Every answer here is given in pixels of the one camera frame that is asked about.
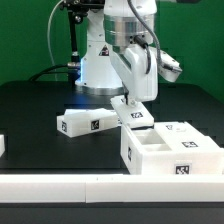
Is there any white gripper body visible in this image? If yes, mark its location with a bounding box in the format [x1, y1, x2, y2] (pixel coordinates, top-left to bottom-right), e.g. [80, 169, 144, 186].
[110, 45, 158, 102]

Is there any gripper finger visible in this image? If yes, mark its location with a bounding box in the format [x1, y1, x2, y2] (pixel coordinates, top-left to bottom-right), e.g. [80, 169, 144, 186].
[124, 93, 136, 107]

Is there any white cabinet body box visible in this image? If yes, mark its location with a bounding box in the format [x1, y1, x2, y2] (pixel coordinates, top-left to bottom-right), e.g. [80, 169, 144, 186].
[120, 125, 224, 175]

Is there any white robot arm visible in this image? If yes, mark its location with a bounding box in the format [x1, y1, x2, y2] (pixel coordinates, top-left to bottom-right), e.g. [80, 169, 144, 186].
[76, 0, 158, 103]

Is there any white cabinet top block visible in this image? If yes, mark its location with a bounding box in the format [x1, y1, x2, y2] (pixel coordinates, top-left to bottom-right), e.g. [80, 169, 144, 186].
[57, 108, 118, 138]

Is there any white base sheet with tags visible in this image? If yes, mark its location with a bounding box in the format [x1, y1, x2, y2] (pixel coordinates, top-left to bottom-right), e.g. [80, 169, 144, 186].
[116, 112, 122, 126]

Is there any white left fence block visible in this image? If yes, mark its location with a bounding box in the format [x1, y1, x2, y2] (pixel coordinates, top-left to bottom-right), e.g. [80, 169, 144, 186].
[0, 135, 5, 157]

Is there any white front fence bar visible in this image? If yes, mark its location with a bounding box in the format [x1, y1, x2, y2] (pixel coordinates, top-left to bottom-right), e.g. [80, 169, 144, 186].
[0, 174, 224, 203]

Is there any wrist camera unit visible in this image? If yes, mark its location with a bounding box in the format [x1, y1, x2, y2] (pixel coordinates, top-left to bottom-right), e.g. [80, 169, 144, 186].
[158, 52, 182, 82]

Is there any braided grey cable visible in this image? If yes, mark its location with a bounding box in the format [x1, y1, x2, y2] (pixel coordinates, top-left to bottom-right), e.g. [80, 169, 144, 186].
[126, 0, 164, 66]

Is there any black cable bundle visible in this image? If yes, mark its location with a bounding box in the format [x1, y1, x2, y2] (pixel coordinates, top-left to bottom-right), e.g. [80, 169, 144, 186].
[28, 64, 73, 82]

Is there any grey thin cable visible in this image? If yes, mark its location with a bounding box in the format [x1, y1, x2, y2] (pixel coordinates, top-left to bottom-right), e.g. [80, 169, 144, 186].
[46, 0, 66, 82]

